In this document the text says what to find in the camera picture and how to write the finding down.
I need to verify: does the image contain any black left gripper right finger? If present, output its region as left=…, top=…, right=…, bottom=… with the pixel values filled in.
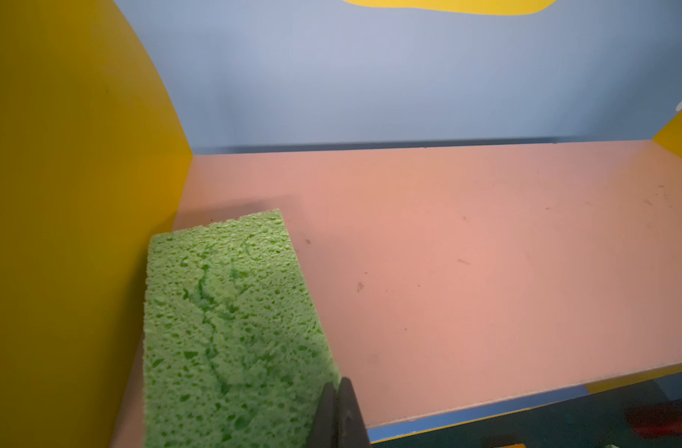
left=336, top=377, right=371, bottom=448

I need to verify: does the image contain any yellow shelf with coloured boards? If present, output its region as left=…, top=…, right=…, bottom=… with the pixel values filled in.
left=0, top=1, right=682, bottom=447

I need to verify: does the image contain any red toy fire extinguisher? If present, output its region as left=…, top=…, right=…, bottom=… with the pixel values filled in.
left=625, top=399, right=682, bottom=439

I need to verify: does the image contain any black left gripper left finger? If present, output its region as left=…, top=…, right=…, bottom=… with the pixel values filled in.
left=306, top=382, right=338, bottom=448

